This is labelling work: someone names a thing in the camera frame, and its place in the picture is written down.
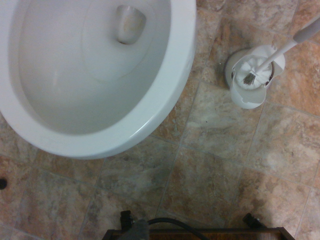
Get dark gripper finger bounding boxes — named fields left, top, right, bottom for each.
left=124, top=218, right=151, bottom=240

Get white toilet brush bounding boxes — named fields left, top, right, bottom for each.
left=234, top=17, right=320, bottom=91

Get white toilet bowl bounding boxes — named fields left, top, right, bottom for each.
left=0, top=0, right=198, bottom=161

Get white toilet brush holder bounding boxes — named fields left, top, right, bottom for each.
left=226, top=44, right=286, bottom=110

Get black table clamp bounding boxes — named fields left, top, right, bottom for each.
left=242, top=212, right=261, bottom=229
left=119, top=210, right=133, bottom=230

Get dark wooden table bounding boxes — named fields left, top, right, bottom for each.
left=101, top=226, right=287, bottom=240

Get black cable by table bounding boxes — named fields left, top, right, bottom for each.
left=146, top=217, right=204, bottom=230

